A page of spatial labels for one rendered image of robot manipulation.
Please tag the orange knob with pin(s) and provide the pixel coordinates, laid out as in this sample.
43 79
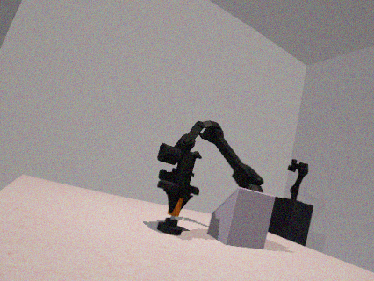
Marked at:
176 210

